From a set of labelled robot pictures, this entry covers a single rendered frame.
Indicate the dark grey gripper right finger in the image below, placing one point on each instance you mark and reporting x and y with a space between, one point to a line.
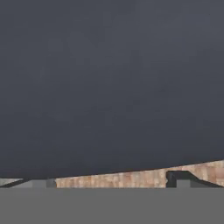
171 179

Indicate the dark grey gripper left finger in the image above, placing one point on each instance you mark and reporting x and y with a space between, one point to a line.
51 183

